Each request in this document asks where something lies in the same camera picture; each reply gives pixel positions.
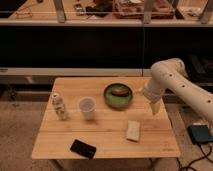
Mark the black smartphone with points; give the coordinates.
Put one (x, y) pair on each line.
(83, 149)

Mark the green ceramic bowl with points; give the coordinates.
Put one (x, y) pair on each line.
(115, 101)

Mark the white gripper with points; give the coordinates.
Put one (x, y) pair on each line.
(153, 91)

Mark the eyeglasses on shelf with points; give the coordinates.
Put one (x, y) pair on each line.
(23, 14)

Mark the wooden folding table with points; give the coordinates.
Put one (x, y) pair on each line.
(107, 131)

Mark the folded beige cloth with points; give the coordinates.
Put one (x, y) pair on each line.
(133, 130)

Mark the small white bottle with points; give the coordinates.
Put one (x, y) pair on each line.
(59, 106)

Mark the brown food in bowl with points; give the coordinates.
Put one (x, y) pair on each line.
(120, 93)

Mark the red tray on shelf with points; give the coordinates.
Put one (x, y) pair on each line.
(161, 9)

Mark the black device on shelf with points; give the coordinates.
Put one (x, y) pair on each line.
(99, 10)

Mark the translucent plastic cup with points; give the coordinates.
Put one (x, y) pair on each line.
(87, 107)

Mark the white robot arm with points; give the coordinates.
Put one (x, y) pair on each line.
(168, 74)

